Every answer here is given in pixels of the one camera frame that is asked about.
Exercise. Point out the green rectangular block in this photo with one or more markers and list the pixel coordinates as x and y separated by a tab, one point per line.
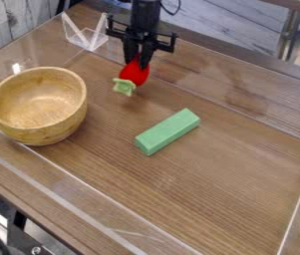
165	132

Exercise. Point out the metal table leg background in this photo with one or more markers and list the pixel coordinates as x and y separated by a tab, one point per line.
288	48

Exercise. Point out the wooden bowl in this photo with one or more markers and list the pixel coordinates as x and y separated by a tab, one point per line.
43	105

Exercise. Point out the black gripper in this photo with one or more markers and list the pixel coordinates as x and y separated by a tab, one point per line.
158	39

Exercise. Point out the clear acrylic corner bracket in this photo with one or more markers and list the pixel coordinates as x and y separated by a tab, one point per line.
86	38

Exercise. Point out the black table frame bracket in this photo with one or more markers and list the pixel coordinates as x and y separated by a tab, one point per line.
19	239

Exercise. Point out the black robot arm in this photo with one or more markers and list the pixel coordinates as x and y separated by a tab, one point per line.
145	15

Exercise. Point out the red plush fruit green leaves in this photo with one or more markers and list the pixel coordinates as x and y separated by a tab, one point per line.
131	77

